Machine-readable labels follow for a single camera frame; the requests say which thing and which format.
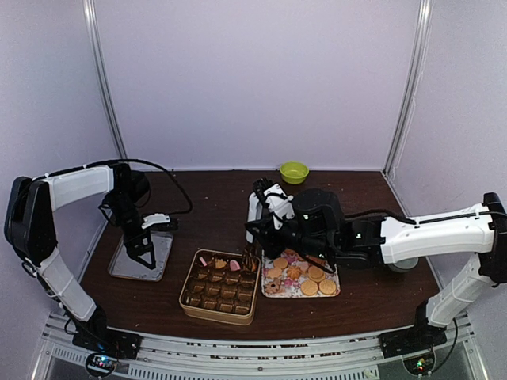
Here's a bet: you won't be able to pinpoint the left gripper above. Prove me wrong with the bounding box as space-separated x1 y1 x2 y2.
105 192 156 269

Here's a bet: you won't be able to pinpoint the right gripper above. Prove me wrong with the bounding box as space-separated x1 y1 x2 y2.
246 211 335 262

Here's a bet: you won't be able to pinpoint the steel kitchen tongs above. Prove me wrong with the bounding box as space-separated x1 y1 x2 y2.
242 190 265 272

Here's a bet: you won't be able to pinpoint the flower shaped cookie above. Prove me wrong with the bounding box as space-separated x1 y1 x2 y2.
215 258 227 269

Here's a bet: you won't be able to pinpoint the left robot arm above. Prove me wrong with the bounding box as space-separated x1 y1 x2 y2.
4 161 170 352

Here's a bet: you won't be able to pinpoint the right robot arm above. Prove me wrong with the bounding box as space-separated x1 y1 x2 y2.
246 184 506 350

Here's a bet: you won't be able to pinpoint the silver tin lid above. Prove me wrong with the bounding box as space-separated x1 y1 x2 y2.
108 231 173 282

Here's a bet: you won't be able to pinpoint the floral cookie tray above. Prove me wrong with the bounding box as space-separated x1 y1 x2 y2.
261 249 341 298

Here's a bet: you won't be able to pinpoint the round golden biscuit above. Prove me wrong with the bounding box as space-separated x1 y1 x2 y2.
318 279 337 295
300 279 319 297

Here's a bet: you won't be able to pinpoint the green plastic bowl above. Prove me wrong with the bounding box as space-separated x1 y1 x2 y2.
280 161 310 184

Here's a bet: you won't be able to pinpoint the gold cookie tin box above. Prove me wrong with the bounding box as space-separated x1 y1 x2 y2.
179 249 261 326

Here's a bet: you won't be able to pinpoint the pale ceramic bowl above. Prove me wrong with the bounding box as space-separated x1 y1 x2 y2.
387 257 419 273

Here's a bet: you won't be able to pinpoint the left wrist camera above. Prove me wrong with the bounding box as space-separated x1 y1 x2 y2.
142 213 179 231

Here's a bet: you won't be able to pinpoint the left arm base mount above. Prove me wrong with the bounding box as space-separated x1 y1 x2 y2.
72 329 142 378

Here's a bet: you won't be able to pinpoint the front aluminium rail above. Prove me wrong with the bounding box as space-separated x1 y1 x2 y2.
29 313 490 379

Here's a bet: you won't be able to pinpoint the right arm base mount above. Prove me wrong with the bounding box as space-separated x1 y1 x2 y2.
379 329 447 377

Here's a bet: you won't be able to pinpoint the left aluminium frame post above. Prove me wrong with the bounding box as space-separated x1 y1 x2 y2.
82 0 128 158

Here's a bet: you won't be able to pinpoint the aluminium frame post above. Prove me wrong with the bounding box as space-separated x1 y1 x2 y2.
82 0 128 158
383 0 434 181

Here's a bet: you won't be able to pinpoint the right aluminium frame post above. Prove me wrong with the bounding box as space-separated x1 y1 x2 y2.
383 0 434 181

